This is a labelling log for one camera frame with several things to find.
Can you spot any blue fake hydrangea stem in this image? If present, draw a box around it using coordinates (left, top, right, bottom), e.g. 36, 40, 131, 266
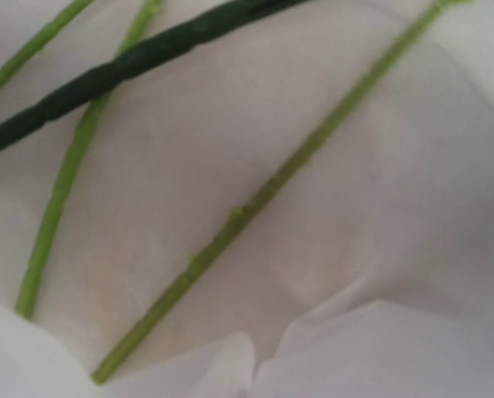
0, 0, 300, 152

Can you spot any pink fake rose stem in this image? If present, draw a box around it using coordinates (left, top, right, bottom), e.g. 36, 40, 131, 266
90, 1, 458, 386
14, 0, 165, 320

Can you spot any white wrapping paper sheet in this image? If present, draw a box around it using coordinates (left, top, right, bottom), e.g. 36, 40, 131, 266
0, 1, 494, 397

